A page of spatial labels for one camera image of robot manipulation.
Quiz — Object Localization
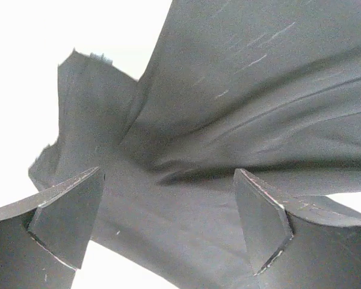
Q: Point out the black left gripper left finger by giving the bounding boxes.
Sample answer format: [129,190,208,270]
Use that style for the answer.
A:
[0,167,105,288]

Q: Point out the black trousers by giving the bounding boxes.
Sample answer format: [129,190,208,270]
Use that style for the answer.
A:
[29,1,361,288]

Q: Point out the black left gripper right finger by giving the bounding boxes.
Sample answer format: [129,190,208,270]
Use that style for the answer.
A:
[233,169,361,288]

